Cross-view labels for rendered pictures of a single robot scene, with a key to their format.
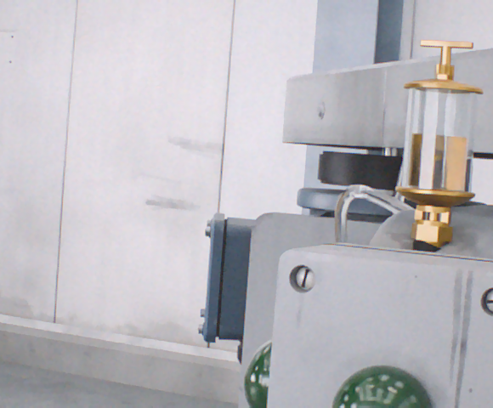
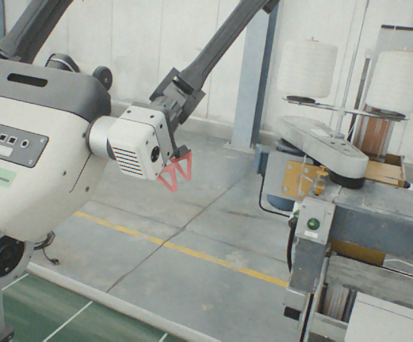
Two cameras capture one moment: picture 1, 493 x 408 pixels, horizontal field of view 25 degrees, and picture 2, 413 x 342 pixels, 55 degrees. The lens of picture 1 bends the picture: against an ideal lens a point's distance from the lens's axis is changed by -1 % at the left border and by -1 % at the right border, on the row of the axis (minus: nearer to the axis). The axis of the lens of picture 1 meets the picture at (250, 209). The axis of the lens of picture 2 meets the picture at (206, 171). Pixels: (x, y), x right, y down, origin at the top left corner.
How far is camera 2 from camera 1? 0.66 m
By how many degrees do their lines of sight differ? 17
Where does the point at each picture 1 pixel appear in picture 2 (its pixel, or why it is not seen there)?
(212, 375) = (207, 127)
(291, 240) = (277, 157)
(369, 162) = not seen: hidden behind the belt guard
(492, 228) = (327, 191)
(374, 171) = not seen: hidden behind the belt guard
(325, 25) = not seen: hidden behind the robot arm
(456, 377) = (323, 220)
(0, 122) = (136, 38)
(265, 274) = (270, 163)
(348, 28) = (260, 13)
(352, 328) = (310, 213)
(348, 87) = (293, 133)
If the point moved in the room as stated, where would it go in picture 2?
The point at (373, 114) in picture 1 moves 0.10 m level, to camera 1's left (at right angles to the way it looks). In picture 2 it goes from (300, 142) to (268, 139)
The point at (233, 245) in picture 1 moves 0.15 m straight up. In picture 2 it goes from (264, 155) to (270, 114)
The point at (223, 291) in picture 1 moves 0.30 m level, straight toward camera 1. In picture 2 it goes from (261, 164) to (275, 198)
